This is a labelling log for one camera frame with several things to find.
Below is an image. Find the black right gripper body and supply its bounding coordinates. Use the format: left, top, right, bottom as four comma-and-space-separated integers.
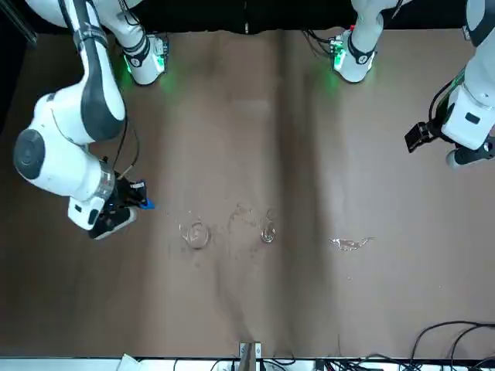
105, 179, 135, 214

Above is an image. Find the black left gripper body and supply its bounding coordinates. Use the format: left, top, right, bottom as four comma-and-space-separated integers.
426, 117, 446, 144

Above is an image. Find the glass pipette with blue bulb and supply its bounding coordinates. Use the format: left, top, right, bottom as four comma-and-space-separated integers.
135, 178, 157, 212

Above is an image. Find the white paper sheet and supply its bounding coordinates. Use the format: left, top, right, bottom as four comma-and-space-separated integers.
118, 352, 141, 371

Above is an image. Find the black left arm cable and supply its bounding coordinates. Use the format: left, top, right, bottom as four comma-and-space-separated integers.
427, 67, 467, 134

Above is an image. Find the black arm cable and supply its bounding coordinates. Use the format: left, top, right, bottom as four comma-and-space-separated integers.
427, 67, 467, 134
103, 115, 141, 182

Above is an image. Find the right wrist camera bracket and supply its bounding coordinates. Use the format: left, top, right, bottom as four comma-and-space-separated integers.
87, 206, 138, 241

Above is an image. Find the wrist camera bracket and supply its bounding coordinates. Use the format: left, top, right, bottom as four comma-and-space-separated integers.
445, 139, 495, 170
87, 206, 138, 241

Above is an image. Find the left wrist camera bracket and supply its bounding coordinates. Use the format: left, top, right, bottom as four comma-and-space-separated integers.
445, 139, 495, 170

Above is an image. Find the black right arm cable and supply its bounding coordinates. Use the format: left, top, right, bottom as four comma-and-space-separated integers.
103, 115, 141, 182

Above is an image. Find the black base cable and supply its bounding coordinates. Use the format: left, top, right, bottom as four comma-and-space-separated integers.
302, 29, 336, 59

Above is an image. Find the black desk cable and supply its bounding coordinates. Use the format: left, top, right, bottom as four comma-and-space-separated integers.
411, 320, 495, 360
450, 326, 495, 364

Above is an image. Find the aluminium profile post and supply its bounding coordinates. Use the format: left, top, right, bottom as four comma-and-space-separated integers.
238, 340, 263, 371

